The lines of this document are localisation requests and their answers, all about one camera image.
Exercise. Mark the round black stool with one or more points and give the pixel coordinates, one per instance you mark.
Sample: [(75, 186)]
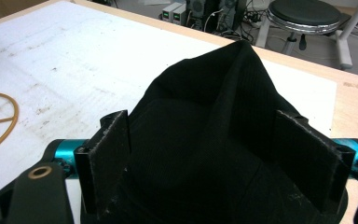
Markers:
[(304, 15)]

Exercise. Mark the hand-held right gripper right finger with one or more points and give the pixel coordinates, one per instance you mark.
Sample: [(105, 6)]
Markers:
[(310, 165)]

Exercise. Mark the white desk leg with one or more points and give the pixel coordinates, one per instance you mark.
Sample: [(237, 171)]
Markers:
[(348, 34)]

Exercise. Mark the dark computer tower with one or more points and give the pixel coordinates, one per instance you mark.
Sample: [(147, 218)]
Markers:
[(211, 14)]

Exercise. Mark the black cloth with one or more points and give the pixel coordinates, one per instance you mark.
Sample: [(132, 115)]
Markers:
[(205, 137)]

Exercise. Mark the yellow rubber band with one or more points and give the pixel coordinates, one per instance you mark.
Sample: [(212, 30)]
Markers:
[(3, 121)]

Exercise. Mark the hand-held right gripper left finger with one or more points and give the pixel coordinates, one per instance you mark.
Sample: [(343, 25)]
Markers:
[(105, 161)]

